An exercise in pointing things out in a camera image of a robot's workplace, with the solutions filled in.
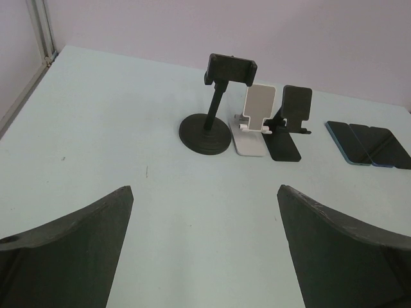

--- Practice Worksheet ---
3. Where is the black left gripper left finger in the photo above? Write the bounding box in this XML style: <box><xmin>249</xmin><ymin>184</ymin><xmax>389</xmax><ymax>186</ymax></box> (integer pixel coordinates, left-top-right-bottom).
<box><xmin>1</xmin><ymin>186</ymin><xmax>134</xmax><ymax>307</ymax></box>

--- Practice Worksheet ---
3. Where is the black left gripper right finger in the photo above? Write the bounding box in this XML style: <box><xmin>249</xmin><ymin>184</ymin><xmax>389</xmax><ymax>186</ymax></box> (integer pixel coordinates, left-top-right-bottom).
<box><xmin>277</xmin><ymin>185</ymin><xmax>410</xmax><ymax>307</ymax></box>

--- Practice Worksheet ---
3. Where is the teal smartphone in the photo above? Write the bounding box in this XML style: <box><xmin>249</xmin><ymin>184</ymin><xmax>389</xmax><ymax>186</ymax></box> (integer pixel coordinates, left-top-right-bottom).
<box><xmin>325</xmin><ymin>121</ymin><xmax>372</xmax><ymax>166</ymax></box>

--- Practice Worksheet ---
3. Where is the black phone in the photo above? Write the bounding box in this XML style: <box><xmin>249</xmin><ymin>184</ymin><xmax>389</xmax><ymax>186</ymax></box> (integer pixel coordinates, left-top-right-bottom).
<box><xmin>369</xmin><ymin>126</ymin><xmax>410</xmax><ymax>170</ymax></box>

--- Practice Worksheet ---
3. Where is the blue smartphone dark screen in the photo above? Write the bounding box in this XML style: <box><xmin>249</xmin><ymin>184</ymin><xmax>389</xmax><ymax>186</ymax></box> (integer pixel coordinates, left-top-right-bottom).
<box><xmin>349</xmin><ymin>124</ymin><xmax>397</xmax><ymax>167</ymax></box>

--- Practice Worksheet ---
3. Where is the white folding phone stand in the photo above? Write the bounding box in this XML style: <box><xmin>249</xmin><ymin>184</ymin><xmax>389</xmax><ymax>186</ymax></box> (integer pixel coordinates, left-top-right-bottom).
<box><xmin>229</xmin><ymin>83</ymin><xmax>276</xmax><ymax>157</ymax></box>

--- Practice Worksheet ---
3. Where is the black round-base phone stand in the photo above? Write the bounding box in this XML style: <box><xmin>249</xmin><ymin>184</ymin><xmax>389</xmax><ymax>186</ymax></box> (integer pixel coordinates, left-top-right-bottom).
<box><xmin>179</xmin><ymin>53</ymin><xmax>258</xmax><ymax>155</ymax></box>

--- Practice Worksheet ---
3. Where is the left aluminium corner post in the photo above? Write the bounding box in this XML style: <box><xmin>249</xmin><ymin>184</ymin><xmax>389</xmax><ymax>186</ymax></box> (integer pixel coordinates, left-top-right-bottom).
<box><xmin>1</xmin><ymin>1</ymin><xmax>58</xmax><ymax>135</ymax></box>

